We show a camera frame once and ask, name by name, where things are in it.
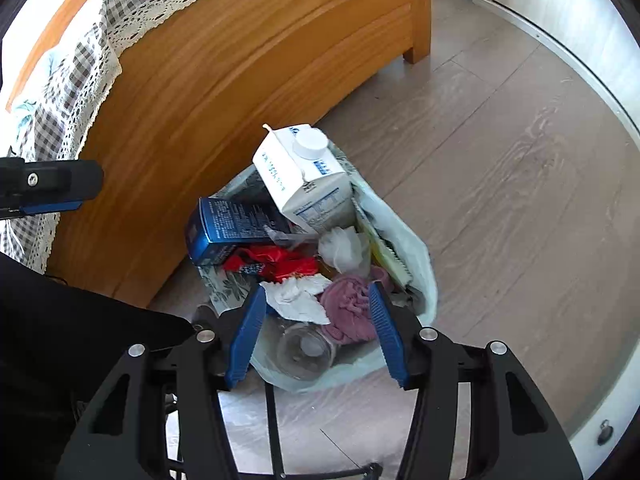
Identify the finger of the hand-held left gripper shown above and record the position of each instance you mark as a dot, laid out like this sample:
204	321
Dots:
60	180

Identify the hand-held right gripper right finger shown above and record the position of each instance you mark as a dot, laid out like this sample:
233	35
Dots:
387	335

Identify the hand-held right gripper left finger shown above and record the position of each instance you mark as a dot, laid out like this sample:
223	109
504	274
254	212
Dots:
247	335

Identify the purple cloth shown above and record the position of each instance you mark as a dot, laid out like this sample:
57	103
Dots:
350	310

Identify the white tissue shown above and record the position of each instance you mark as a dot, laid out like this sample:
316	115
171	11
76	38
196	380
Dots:
295	300

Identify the clear plastic bottle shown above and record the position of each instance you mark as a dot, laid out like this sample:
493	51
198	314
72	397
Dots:
305	352

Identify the waste bin with green bag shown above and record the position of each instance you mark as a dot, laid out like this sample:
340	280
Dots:
412	260

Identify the red snack packet nut picture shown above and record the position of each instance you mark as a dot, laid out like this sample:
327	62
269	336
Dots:
292	265

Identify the small white wrap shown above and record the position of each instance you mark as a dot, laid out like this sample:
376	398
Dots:
345	252

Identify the dark blue carton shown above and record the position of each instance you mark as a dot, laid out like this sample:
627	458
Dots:
220	230

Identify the white milk carton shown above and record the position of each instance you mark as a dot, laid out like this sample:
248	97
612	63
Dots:
300	180

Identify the brown checked bedsheet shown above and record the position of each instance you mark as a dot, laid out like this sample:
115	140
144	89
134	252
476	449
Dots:
85	60

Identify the person's black trousers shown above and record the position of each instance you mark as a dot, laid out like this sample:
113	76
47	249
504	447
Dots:
60	335

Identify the small metal knob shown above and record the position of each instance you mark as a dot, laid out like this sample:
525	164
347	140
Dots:
605	432

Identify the white wardrobe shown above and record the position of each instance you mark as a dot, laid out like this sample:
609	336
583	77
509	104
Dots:
575	20

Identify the wooden bed frame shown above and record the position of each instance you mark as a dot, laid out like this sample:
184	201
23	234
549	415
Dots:
225	85

